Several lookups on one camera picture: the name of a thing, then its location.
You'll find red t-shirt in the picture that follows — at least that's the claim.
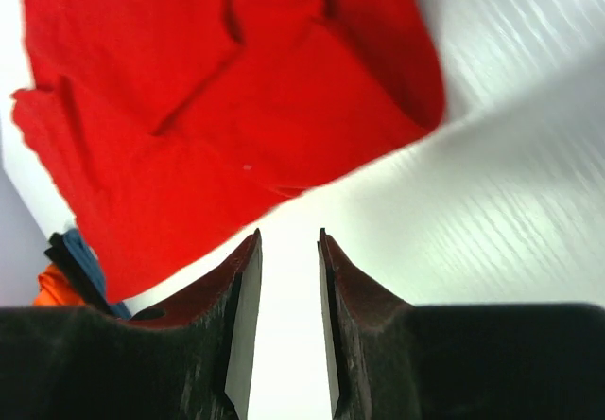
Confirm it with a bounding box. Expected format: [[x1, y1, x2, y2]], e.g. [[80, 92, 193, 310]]
[[12, 0, 444, 302]]

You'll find folded orange t-shirt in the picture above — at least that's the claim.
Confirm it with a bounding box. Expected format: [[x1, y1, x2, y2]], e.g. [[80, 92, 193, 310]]
[[33, 264, 86, 306]]

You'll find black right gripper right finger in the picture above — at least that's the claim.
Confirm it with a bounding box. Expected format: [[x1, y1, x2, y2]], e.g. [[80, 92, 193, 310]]
[[318, 234, 604, 419]]

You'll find folded blue t-shirt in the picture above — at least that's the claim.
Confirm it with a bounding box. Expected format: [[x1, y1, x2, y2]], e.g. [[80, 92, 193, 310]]
[[62, 228, 131, 320]]

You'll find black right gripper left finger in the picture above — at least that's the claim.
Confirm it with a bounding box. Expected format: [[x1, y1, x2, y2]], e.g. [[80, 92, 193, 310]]
[[1, 233, 262, 419]]

